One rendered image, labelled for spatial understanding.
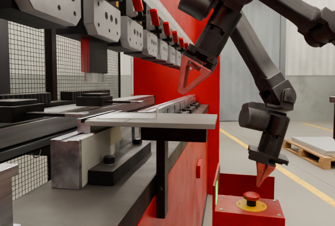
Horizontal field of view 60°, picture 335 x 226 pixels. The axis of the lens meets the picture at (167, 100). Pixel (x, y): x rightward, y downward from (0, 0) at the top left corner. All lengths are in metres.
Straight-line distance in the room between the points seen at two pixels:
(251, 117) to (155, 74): 2.17
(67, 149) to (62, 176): 0.05
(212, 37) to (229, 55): 7.72
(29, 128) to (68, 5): 0.45
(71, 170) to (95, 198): 0.08
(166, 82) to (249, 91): 5.80
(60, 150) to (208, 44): 0.36
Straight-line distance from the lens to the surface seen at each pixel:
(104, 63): 0.73
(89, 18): 0.61
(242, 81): 8.41
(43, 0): 0.47
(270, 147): 0.81
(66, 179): 0.60
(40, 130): 0.93
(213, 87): 2.79
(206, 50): 0.61
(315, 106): 9.38
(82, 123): 0.65
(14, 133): 0.84
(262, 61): 0.82
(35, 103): 0.83
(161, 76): 2.85
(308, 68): 9.24
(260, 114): 0.78
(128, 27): 0.80
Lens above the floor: 1.08
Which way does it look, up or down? 3 degrees down
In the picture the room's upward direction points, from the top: straight up
